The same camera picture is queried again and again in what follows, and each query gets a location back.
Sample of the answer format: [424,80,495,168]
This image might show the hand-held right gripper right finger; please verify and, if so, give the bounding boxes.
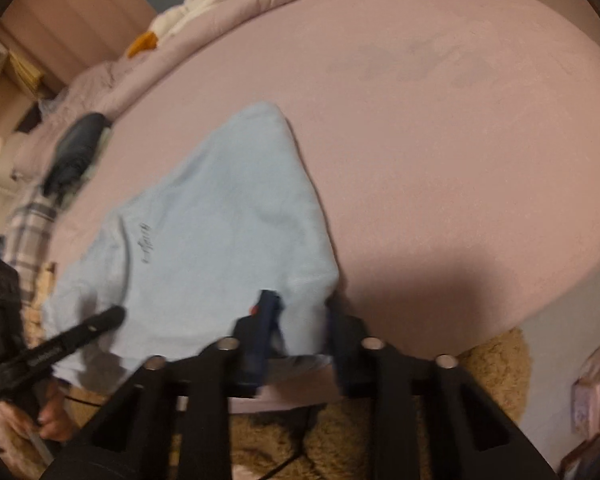
[326,296,562,480]

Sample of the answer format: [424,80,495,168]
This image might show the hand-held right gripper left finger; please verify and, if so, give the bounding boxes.
[45,289,287,480]

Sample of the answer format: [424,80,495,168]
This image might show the light blue shirt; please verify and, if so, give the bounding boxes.
[41,101,342,393]

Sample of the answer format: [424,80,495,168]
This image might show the plaid cloth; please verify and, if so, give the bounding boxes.
[0,184,60,321]

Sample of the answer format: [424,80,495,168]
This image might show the black cable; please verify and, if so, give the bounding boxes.
[257,404,323,480]

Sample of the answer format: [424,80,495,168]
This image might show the pink comforter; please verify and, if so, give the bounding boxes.
[10,0,493,181]

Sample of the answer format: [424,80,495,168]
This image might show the bed with pink sheet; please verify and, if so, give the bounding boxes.
[55,0,600,413]

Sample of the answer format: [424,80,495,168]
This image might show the orange cloth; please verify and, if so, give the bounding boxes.
[126,31,160,59]

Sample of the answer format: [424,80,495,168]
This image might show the yellow box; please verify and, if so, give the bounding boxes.
[6,49,47,95]

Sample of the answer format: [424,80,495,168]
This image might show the pink bag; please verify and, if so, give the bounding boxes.
[571,341,600,436]

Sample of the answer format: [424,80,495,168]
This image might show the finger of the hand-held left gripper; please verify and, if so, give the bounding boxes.
[27,306,127,363]

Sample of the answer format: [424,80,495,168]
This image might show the person's left hand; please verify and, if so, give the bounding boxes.
[0,379,77,445]

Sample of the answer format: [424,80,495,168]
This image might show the dark garment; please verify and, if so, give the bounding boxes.
[40,112,113,202]

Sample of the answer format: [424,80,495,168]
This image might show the tan plush rug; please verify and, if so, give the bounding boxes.
[227,327,532,480]

